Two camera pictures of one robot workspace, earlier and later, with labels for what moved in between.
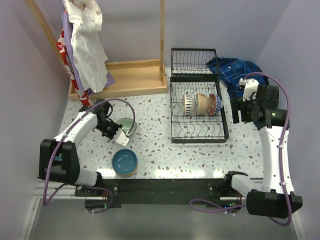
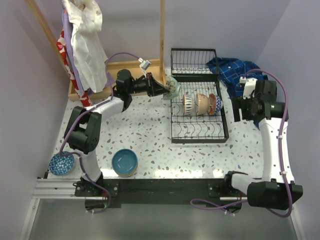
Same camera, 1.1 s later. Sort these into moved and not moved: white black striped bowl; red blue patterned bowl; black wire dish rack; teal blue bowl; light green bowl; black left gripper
Moved: black left gripper; light green bowl
Not moved: teal blue bowl; white black striped bowl; black wire dish rack; red blue patterned bowl
